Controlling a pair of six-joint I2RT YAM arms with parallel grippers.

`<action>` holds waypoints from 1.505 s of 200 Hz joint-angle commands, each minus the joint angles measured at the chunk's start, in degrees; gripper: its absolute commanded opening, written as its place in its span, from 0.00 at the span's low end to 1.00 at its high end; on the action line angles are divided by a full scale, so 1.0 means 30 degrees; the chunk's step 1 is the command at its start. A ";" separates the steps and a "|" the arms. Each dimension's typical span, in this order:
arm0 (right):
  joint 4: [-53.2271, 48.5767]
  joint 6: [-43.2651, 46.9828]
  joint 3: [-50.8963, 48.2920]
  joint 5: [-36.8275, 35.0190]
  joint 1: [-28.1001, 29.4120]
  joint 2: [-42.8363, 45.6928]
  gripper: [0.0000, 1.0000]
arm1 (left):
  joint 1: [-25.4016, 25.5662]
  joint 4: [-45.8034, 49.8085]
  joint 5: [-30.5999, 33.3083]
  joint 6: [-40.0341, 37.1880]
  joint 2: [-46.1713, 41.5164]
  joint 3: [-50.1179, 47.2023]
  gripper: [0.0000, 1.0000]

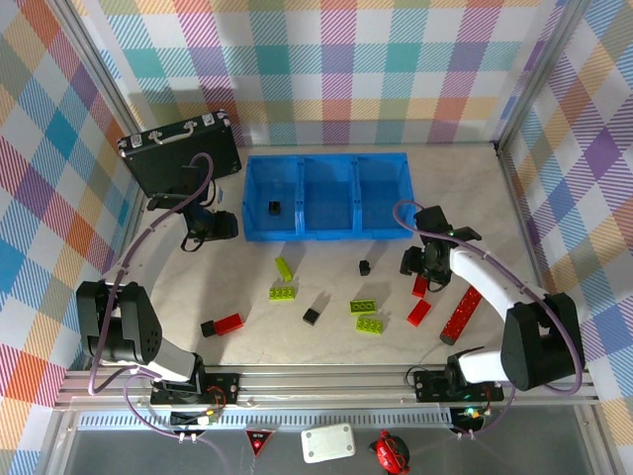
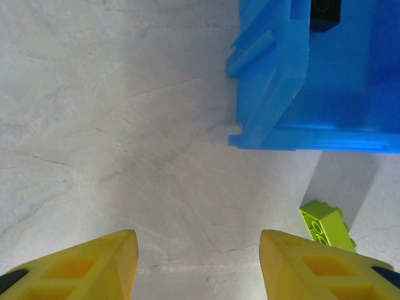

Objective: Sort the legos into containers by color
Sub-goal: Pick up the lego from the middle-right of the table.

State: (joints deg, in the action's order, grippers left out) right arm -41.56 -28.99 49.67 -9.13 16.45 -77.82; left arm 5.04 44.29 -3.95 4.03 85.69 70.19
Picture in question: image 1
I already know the red glitter cylinder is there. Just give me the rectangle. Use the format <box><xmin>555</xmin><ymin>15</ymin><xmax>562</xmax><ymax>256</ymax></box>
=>
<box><xmin>439</xmin><ymin>286</ymin><xmax>484</xmax><ymax>346</ymax></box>

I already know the blue three-compartment bin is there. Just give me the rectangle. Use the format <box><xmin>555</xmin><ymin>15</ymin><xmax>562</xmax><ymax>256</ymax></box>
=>
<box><xmin>240</xmin><ymin>152</ymin><xmax>414</xmax><ymax>243</ymax></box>

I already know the right small circuit board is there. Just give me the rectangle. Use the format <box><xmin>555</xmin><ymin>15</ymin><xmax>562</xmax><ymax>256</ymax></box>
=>
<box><xmin>449</xmin><ymin>406</ymin><xmax>496</xmax><ymax>431</ymax></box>

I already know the small circuit board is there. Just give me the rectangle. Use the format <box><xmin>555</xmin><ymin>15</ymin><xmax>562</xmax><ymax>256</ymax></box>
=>
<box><xmin>449</xmin><ymin>406</ymin><xmax>496</xmax><ymax>431</ymax></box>
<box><xmin>170</xmin><ymin>410</ymin><xmax>222</xmax><ymax>428</ymax></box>

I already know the left small circuit board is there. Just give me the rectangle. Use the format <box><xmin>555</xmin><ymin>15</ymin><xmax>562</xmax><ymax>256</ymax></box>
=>
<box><xmin>170</xmin><ymin>410</ymin><xmax>222</xmax><ymax>428</ymax></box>

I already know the red and black button device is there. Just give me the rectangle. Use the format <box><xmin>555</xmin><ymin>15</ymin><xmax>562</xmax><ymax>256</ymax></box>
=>
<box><xmin>368</xmin><ymin>428</ymin><xmax>411</xmax><ymax>475</ymax></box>

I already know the white plastic box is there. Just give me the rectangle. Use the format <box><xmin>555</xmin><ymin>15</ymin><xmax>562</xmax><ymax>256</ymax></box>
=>
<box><xmin>300</xmin><ymin>423</ymin><xmax>357</xmax><ymax>464</ymax></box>

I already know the red triangle device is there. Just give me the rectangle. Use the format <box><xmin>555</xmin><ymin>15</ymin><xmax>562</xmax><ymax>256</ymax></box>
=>
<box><xmin>244</xmin><ymin>428</ymin><xmax>272</xmax><ymax>457</ymax></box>

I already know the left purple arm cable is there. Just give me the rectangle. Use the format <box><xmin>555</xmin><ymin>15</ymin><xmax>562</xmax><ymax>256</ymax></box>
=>
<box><xmin>87</xmin><ymin>151</ymin><xmax>231</xmax><ymax>475</ymax></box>

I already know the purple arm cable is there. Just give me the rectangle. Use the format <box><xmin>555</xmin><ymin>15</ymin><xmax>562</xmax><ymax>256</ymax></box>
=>
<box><xmin>393</xmin><ymin>200</ymin><xmax>588</xmax><ymax>441</ymax></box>
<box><xmin>87</xmin><ymin>151</ymin><xmax>231</xmax><ymax>475</ymax></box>

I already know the aluminium side rail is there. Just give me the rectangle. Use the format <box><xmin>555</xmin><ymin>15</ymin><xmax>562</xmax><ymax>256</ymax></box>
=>
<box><xmin>494</xmin><ymin>142</ymin><xmax>550</xmax><ymax>298</ymax></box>
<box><xmin>111</xmin><ymin>195</ymin><xmax>149</xmax><ymax>271</ymax></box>

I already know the black briefcase with silver handle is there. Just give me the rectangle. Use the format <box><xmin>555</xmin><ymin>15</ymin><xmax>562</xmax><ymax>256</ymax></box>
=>
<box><xmin>117</xmin><ymin>112</ymin><xmax>243</xmax><ymax>199</ymax></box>

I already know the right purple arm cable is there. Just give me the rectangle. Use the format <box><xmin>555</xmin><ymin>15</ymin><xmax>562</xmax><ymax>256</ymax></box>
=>
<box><xmin>393</xmin><ymin>200</ymin><xmax>588</xmax><ymax>441</ymax></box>

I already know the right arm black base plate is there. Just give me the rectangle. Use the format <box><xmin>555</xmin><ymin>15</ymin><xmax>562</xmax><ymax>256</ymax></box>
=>
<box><xmin>412</xmin><ymin>369</ymin><xmax>505</xmax><ymax>403</ymax></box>

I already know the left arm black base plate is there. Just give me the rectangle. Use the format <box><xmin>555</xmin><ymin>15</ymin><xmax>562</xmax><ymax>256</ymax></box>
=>
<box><xmin>149</xmin><ymin>373</ymin><xmax>242</xmax><ymax>405</ymax></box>

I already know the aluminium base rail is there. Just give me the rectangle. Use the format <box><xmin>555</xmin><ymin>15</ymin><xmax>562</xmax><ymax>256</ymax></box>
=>
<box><xmin>53</xmin><ymin>364</ymin><xmax>602</xmax><ymax>412</ymax></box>

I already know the aluminium frame post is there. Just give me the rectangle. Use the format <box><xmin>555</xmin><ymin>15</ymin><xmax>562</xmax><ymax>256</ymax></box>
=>
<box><xmin>494</xmin><ymin>0</ymin><xmax>592</xmax><ymax>154</ymax></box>
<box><xmin>48</xmin><ymin>0</ymin><xmax>149</xmax><ymax>204</ymax></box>

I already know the grey slotted cable duct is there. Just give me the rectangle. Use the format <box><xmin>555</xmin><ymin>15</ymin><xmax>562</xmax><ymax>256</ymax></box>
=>
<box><xmin>78</xmin><ymin>414</ymin><xmax>454</xmax><ymax>429</ymax></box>

